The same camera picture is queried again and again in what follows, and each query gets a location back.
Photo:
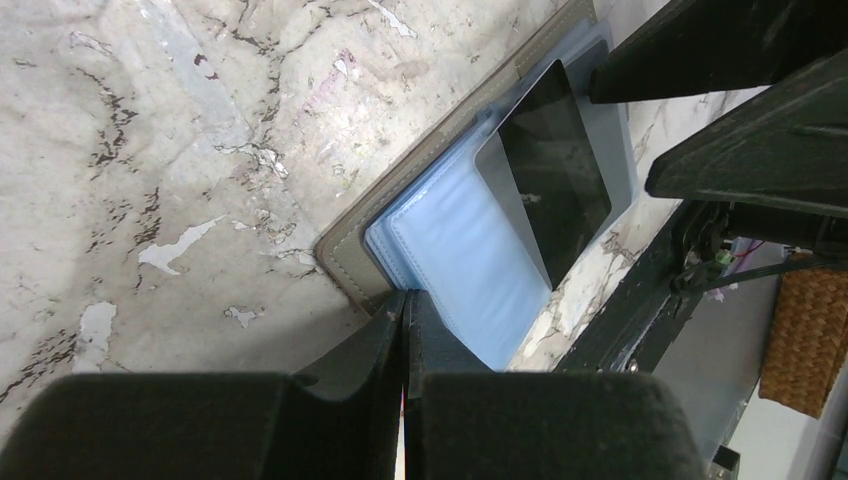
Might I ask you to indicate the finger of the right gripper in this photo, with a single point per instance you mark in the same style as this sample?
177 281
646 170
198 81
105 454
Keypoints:
785 148
695 47

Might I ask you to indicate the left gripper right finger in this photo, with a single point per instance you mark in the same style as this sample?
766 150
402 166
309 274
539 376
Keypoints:
464 420

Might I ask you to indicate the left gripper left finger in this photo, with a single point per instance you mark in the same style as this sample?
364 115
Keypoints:
338 418

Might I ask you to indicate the glossy black credit card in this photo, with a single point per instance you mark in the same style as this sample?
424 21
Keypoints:
540 166

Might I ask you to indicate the grey leather card holder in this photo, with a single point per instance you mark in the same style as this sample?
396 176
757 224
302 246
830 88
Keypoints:
432 224

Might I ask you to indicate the woven basket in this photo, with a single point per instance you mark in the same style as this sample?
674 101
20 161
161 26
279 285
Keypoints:
807 344

